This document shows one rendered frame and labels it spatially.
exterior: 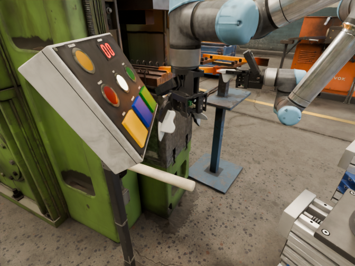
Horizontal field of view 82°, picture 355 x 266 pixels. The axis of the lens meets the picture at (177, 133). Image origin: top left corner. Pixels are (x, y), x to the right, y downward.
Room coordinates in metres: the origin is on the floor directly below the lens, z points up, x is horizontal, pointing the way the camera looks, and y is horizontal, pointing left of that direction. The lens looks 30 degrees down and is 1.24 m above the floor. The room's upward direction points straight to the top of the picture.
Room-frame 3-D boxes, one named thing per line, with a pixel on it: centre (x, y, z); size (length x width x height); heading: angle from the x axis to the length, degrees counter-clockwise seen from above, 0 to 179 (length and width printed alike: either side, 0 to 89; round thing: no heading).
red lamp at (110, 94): (0.44, 0.15, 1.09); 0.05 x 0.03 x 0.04; 154
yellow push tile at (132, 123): (0.43, 0.10, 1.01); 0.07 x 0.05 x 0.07; 179
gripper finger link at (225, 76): (0.95, -0.22, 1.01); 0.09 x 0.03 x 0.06; 67
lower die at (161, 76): (1.17, 0.24, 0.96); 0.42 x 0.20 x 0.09; 64
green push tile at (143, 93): (0.63, 0.10, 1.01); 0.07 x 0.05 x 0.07; 179
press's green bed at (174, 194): (1.22, 0.23, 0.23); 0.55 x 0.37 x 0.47; 64
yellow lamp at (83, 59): (0.44, 0.19, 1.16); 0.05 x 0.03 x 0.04; 154
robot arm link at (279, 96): (0.83, -0.46, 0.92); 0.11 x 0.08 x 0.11; 161
